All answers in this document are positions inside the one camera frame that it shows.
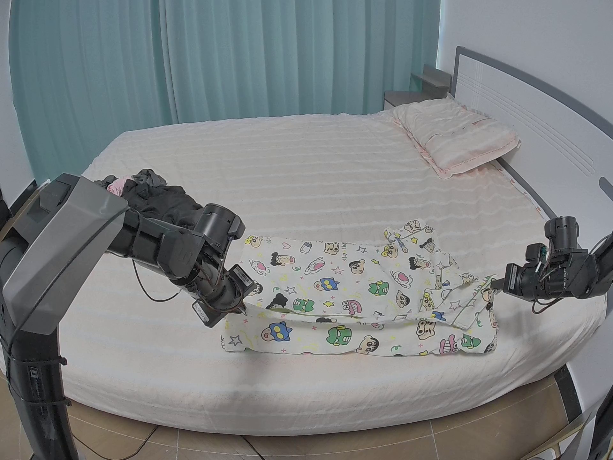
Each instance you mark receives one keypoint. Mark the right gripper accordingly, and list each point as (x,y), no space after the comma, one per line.
(524,281)

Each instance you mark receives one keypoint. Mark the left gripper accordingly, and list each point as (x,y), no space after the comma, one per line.
(225,300)

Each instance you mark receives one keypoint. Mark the white printed pyjama top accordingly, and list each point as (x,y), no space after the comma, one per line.
(335,281)

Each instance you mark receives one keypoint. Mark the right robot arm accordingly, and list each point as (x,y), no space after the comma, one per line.
(565,266)

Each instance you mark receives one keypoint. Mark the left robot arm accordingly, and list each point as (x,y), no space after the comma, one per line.
(72,237)

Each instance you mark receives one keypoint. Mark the bed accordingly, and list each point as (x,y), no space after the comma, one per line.
(311,170)

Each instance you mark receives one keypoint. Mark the black shirt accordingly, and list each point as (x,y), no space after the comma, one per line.
(163,204)

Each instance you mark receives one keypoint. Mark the grey garment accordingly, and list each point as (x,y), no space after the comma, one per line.
(148,178)

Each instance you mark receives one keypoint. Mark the pink garment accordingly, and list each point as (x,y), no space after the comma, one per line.
(119,186)

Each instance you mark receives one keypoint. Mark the pale pink striped pillow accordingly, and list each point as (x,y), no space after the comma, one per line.
(455,137)

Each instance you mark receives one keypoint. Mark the grey bedside table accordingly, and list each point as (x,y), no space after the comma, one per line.
(407,98)

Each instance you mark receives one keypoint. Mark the blue-green curtain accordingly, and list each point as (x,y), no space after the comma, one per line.
(239,41)

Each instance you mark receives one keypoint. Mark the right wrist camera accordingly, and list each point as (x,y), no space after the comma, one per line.
(536,253)

